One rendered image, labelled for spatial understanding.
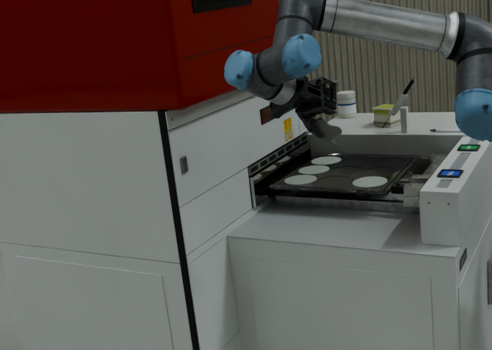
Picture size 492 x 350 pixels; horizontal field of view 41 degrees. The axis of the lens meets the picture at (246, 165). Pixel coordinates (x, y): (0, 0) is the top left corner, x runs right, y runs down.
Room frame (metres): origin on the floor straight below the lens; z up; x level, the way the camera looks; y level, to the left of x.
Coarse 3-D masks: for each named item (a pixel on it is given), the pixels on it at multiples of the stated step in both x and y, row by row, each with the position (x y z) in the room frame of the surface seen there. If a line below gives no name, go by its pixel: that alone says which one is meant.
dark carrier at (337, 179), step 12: (324, 156) 2.17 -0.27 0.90; (336, 156) 2.16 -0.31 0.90; (348, 156) 2.14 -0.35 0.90; (360, 156) 2.12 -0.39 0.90; (372, 156) 2.10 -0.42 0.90; (336, 168) 2.01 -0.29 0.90; (348, 168) 1.99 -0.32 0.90; (360, 168) 1.98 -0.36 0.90; (372, 168) 1.96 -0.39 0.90; (384, 168) 1.94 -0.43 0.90; (396, 168) 1.93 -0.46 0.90; (324, 180) 1.89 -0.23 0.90; (336, 180) 1.88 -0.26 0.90; (348, 180) 1.87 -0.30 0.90
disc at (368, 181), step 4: (368, 176) 1.87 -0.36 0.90; (372, 176) 1.87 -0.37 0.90; (376, 176) 1.86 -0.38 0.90; (380, 176) 1.86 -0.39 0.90; (356, 180) 1.85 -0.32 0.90; (360, 180) 1.85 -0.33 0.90; (364, 180) 1.84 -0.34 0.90; (368, 180) 1.84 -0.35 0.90; (372, 180) 1.83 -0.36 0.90; (376, 180) 1.83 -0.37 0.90; (380, 180) 1.82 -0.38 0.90; (384, 180) 1.82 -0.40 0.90; (356, 184) 1.82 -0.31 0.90; (360, 184) 1.81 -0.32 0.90; (364, 184) 1.81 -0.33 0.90; (368, 184) 1.80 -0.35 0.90; (372, 184) 1.80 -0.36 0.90; (376, 184) 1.79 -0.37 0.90; (380, 184) 1.79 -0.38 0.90
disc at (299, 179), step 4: (292, 176) 1.97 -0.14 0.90; (296, 176) 1.97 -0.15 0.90; (300, 176) 1.96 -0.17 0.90; (304, 176) 1.96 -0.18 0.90; (308, 176) 1.95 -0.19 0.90; (312, 176) 1.95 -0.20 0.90; (284, 180) 1.94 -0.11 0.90; (288, 180) 1.94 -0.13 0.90; (292, 180) 1.93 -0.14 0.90; (296, 180) 1.93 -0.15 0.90; (300, 180) 1.92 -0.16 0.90; (304, 180) 1.92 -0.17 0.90; (308, 180) 1.91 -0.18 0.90; (312, 180) 1.91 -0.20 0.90; (292, 184) 1.89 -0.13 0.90; (296, 184) 1.89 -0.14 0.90; (300, 184) 1.88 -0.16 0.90
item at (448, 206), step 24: (456, 144) 1.91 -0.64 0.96; (480, 144) 1.87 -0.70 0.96; (456, 168) 1.68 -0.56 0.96; (480, 168) 1.74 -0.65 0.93; (432, 192) 1.50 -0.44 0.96; (456, 192) 1.48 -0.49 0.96; (480, 192) 1.73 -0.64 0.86; (432, 216) 1.50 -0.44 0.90; (456, 216) 1.48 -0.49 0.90; (432, 240) 1.50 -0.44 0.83; (456, 240) 1.48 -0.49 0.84
